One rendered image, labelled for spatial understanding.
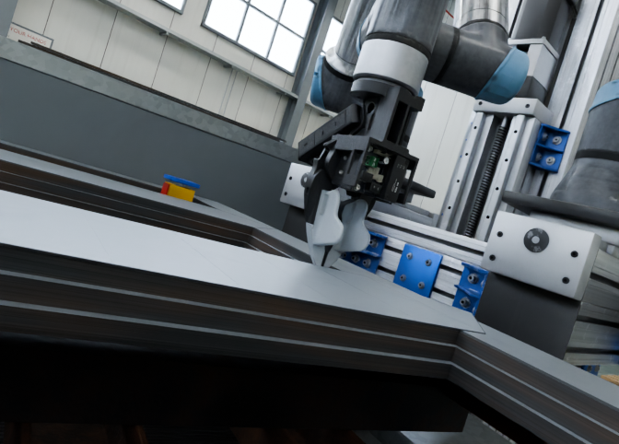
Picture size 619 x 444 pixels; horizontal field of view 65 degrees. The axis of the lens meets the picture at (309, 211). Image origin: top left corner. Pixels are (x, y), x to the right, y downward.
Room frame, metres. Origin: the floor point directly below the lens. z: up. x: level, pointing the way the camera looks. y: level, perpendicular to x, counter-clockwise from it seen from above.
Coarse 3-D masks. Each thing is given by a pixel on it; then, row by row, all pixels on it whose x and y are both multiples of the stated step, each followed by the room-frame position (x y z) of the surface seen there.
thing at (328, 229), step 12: (324, 192) 0.54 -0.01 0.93; (336, 192) 0.53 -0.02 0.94; (324, 204) 0.54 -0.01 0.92; (336, 204) 0.52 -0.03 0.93; (324, 216) 0.54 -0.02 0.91; (336, 216) 0.52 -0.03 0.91; (312, 228) 0.54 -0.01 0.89; (324, 228) 0.53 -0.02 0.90; (336, 228) 0.51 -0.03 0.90; (312, 240) 0.54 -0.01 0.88; (324, 240) 0.53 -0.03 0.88; (336, 240) 0.51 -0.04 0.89; (312, 252) 0.54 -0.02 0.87; (324, 252) 0.55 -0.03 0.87
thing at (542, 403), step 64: (64, 192) 0.64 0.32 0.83; (0, 256) 0.24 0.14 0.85; (64, 256) 0.25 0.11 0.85; (0, 320) 0.23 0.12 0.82; (64, 320) 0.24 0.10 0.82; (128, 320) 0.26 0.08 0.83; (192, 320) 0.29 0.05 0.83; (256, 320) 0.31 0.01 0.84; (320, 320) 0.34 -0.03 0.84; (384, 320) 0.37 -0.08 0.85; (512, 384) 0.36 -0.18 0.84
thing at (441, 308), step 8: (376, 280) 0.58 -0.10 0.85; (392, 288) 0.55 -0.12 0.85; (400, 288) 0.57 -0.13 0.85; (408, 296) 0.53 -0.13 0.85; (416, 296) 0.55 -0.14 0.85; (424, 304) 0.50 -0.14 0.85; (432, 304) 0.52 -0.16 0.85; (440, 304) 0.54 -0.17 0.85; (448, 312) 0.49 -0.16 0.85; (456, 312) 0.51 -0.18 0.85; (464, 320) 0.48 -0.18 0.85; (472, 320) 0.50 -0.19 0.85; (480, 328) 0.45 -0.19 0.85
